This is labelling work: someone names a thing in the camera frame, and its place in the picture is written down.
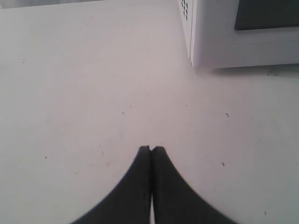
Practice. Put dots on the white microwave oven body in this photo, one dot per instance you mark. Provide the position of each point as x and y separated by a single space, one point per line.
186 13

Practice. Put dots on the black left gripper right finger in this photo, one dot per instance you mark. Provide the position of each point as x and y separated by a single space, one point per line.
174 201

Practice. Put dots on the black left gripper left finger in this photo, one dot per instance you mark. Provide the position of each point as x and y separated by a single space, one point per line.
130 200

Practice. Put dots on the white microwave door with handle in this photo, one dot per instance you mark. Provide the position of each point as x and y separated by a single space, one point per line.
240 33

